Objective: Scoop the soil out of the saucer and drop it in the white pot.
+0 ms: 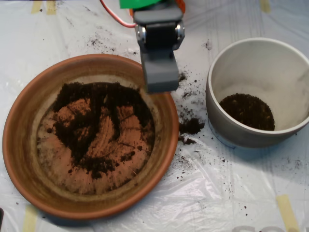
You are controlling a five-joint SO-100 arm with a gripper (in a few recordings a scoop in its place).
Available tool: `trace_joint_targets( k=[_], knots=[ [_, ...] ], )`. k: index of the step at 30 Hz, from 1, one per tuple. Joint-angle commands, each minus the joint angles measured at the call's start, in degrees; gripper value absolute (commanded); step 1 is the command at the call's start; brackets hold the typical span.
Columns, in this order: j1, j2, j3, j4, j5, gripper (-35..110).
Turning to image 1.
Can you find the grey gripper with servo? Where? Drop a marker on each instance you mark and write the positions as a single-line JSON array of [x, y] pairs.
[[160, 36]]

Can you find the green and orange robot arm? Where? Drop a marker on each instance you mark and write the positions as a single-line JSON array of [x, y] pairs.
[[137, 3]]

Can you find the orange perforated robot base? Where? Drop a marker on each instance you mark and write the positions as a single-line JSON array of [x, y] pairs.
[[181, 6]]

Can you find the elongated spilled soil clump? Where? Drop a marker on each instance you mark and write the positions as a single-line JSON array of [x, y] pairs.
[[181, 77]]

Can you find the large spilled soil clump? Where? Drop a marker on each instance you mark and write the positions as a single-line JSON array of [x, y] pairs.
[[192, 125]]

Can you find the small spilled soil clump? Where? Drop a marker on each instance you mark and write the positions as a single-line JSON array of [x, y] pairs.
[[188, 141]]

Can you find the white ceramic pot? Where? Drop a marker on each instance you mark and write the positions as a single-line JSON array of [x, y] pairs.
[[241, 140]]

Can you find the terracotta clay bowl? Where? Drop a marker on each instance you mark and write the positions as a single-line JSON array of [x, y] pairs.
[[96, 209]]

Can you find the beige masking tape strip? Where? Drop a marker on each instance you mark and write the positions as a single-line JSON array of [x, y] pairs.
[[287, 212], [265, 6], [36, 6], [51, 7], [30, 220]]

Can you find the clear plastic sheet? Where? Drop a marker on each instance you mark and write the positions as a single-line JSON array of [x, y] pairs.
[[217, 193]]

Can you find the dark object at edge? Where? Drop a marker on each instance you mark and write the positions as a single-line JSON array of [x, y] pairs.
[[1, 216]]

